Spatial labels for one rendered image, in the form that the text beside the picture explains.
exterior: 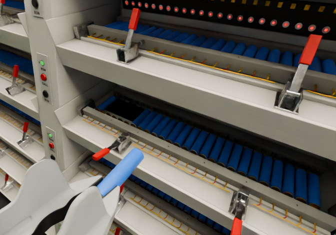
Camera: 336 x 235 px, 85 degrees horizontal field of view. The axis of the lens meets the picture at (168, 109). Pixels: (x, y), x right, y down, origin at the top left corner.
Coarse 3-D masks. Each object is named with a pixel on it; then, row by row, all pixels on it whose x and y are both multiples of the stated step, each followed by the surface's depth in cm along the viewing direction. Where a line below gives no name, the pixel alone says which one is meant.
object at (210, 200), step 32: (96, 96) 54; (64, 128) 47; (96, 128) 47; (160, 160) 39; (192, 192) 34; (224, 192) 34; (320, 192) 34; (224, 224) 33; (256, 224) 30; (288, 224) 30
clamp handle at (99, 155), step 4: (120, 140) 40; (112, 144) 39; (116, 144) 40; (104, 148) 37; (108, 148) 38; (112, 148) 38; (100, 152) 36; (104, 152) 36; (108, 152) 37; (92, 156) 35; (96, 156) 35; (100, 156) 35; (96, 160) 35
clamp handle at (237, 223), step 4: (240, 200) 30; (240, 204) 31; (236, 208) 30; (240, 208) 30; (236, 212) 29; (240, 212) 29; (236, 216) 28; (240, 216) 28; (236, 220) 27; (240, 220) 28; (232, 224) 27; (236, 224) 27; (240, 224) 27; (232, 228) 26; (236, 228) 26; (240, 228) 26; (232, 232) 26; (236, 232) 26; (240, 232) 26
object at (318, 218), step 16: (96, 112) 48; (128, 128) 43; (160, 144) 40; (192, 160) 37; (208, 160) 37; (224, 176) 34; (240, 176) 34; (256, 192) 32; (272, 192) 32; (272, 208) 31; (288, 208) 31; (304, 208) 30; (320, 224) 29
